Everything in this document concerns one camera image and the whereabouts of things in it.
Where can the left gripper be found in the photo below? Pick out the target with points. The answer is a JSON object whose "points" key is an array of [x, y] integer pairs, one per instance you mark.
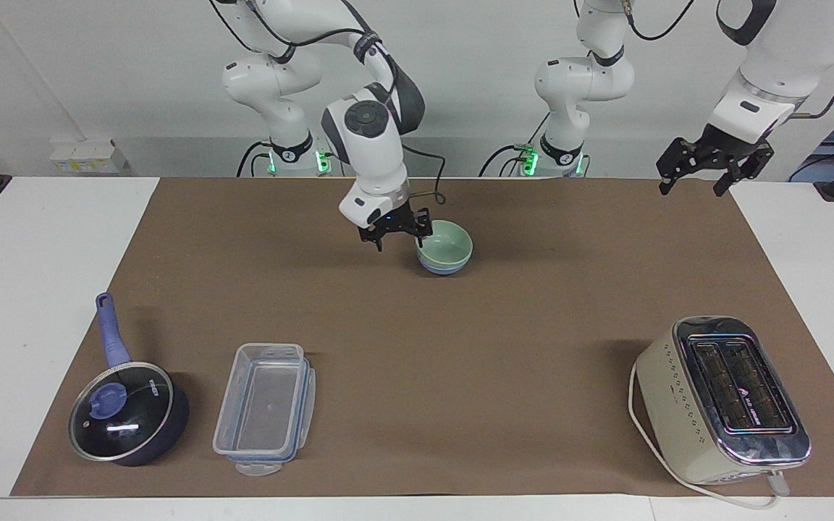
{"points": [[722, 143]]}

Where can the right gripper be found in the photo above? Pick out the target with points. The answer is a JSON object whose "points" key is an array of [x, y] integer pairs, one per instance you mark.
{"points": [[394, 218]]}

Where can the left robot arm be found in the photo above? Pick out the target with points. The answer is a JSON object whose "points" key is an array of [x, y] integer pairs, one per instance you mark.
{"points": [[779, 65]]}

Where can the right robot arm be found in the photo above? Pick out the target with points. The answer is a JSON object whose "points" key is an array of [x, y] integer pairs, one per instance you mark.
{"points": [[373, 155]]}

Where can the green bowl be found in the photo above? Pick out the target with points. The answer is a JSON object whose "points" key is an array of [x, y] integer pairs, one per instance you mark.
{"points": [[447, 240]]}

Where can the blue bowl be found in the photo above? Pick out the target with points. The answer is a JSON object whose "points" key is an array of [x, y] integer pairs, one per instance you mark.
{"points": [[447, 268]]}

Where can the clear plastic container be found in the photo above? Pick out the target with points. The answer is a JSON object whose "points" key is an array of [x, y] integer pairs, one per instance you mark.
{"points": [[265, 409]]}

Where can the cream and chrome toaster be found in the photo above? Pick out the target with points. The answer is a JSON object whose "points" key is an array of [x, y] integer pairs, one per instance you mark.
{"points": [[677, 405]]}

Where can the white socket box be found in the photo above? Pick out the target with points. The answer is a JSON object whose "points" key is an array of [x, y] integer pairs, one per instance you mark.
{"points": [[87, 157]]}

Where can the glass lid with purple knob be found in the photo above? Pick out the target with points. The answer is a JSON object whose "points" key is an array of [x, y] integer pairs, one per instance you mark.
{"points": [[121, 412]]}

